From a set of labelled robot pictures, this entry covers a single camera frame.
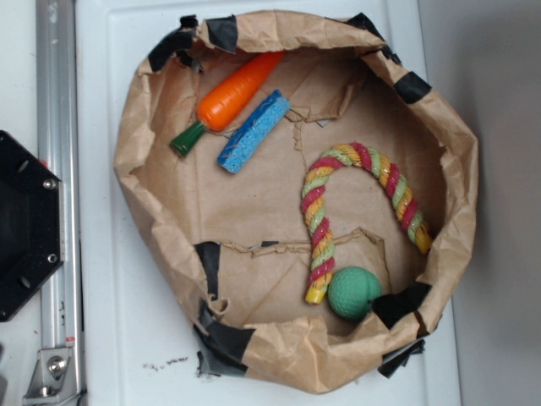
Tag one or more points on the brown paper bag bin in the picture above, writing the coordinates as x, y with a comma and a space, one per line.
234, 248

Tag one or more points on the multicolour rope toy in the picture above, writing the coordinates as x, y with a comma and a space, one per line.
321, 220

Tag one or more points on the blue sponge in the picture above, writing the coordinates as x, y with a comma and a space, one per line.
244, 142

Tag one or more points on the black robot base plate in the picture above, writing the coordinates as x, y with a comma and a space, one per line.
31, 233

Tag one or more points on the metal corner bracket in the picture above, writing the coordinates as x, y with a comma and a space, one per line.
54, 380

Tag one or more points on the green dimpled ball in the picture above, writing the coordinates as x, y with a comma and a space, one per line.
351, 292

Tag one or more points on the aluminium extrusion rail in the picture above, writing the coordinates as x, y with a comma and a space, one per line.
62, 321

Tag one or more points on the orange toy carrot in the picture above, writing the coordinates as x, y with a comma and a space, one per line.
227, 100

